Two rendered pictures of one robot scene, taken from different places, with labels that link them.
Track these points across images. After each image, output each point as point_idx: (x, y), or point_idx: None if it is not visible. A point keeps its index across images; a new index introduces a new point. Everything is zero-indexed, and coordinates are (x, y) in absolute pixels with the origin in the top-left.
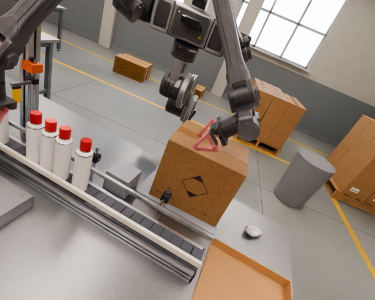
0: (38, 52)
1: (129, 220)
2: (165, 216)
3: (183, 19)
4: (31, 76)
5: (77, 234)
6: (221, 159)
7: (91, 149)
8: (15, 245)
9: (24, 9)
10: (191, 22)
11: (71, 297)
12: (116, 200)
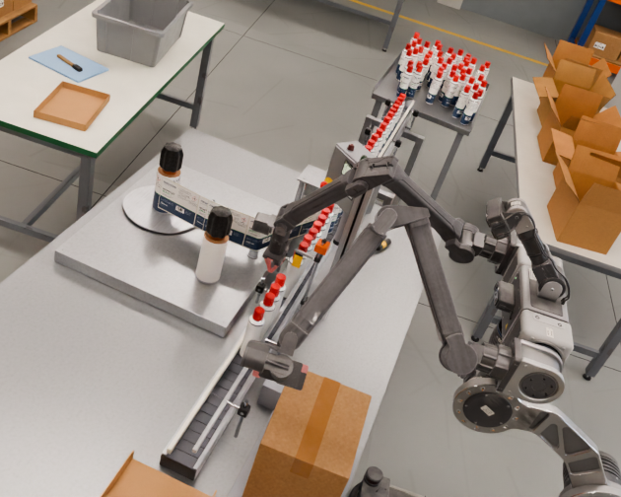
0: (351, 242)
1: (209, 388)
2: (245, 448)
3: (495, 287)
4: (321, 254)
5: (201, 370)
6: (284, 418)
7: (333, 366)
8: (182, 337)
9: (301, 201)
10: (495, 296)
11: (143, 375)
12: (241, 385)
